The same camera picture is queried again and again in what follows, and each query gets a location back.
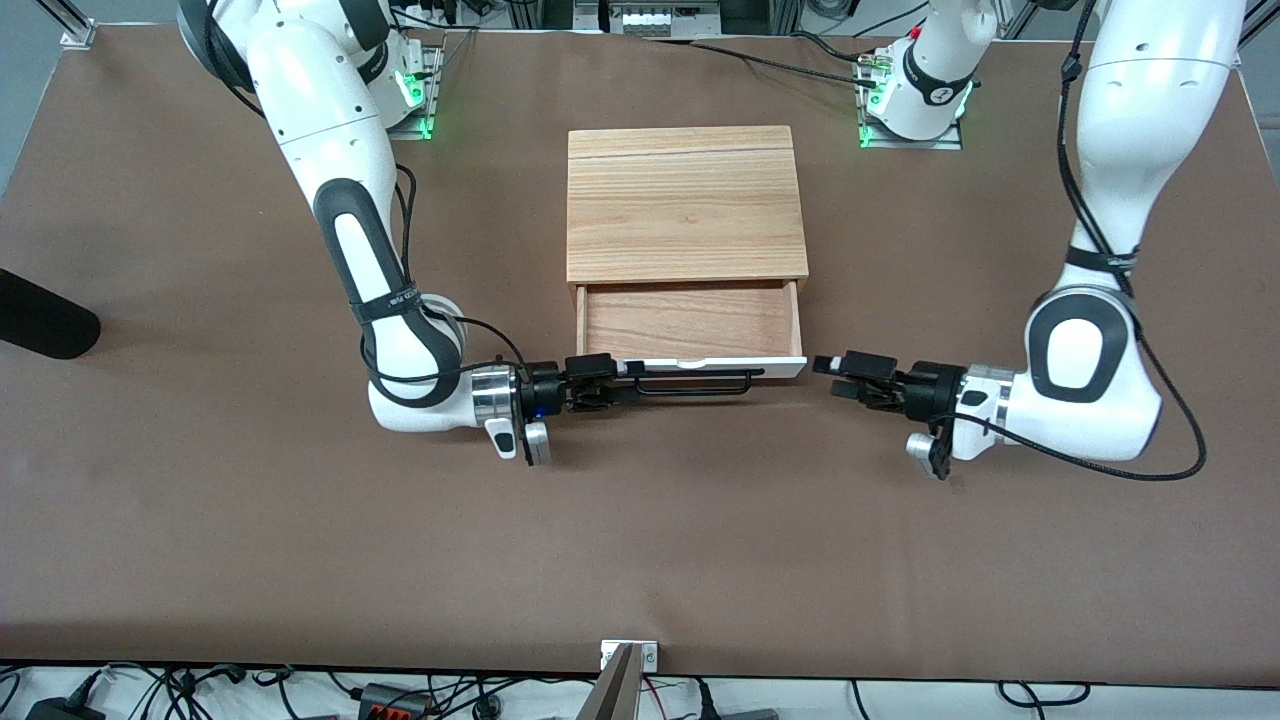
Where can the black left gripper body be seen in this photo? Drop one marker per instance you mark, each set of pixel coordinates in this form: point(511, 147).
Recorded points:
point(936, 390)

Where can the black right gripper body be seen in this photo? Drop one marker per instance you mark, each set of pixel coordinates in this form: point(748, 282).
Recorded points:
point(543, 389)

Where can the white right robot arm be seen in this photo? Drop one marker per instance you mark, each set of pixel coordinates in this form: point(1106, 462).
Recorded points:
point(320, 110)

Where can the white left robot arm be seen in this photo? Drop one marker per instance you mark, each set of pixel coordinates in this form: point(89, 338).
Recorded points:
point(1150, 100)

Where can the wooden drawer cabinet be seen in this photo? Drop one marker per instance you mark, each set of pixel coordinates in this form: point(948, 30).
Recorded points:
point(685, 200)

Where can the black box with orange connectors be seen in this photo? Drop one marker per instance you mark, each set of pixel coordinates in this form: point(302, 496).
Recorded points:
point(395, 703)

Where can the grey terminal block device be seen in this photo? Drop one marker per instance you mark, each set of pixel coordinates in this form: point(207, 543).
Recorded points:
point(660, 18)

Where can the black rounded cylinder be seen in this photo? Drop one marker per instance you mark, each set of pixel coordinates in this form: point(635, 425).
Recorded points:
point(45, 320)

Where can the black power adapter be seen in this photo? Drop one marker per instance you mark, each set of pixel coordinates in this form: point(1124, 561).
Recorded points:
point(65, 710)

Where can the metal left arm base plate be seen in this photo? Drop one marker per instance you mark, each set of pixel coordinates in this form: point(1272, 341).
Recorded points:
point(905, 143)

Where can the silver mounting bracket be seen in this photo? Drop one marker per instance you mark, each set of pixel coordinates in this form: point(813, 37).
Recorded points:
point(650, 655)

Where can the brown camera pole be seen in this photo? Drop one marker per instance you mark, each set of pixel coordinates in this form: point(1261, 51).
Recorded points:
point(612, 695)

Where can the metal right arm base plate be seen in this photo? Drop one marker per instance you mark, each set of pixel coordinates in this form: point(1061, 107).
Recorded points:
point(420, 120)

